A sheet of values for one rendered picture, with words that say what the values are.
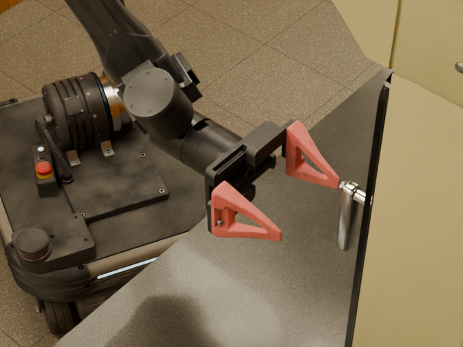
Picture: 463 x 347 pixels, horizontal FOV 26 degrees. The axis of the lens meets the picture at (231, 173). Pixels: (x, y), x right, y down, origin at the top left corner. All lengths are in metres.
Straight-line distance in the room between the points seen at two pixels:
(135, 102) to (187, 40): 2.08
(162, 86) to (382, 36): 0.33
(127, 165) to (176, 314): 1.17
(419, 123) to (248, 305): 0.48
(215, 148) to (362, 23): 0.33
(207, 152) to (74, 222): 1.17
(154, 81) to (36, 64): 2.05
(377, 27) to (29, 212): 1.61
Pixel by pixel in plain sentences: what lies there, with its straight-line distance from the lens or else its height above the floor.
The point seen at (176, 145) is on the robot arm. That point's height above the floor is 1.15.
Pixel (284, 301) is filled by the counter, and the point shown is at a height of 0.94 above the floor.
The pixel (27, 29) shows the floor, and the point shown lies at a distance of 3.21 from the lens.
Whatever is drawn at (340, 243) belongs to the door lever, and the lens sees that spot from 1.02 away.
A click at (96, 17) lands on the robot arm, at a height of 1.26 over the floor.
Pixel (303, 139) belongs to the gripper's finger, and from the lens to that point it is 1.06.
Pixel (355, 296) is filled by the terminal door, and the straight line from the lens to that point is 1.00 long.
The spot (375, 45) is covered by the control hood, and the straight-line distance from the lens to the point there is 0.78.
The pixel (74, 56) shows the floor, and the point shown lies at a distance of 3.08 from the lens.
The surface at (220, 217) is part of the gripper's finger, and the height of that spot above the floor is 1.13.
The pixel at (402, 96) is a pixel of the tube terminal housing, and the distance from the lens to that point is 0.79.
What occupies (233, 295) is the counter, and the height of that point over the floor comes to 0.94.
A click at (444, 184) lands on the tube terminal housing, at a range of 0.81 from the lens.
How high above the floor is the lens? 1.90
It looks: 45 degrees down
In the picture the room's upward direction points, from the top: straight up
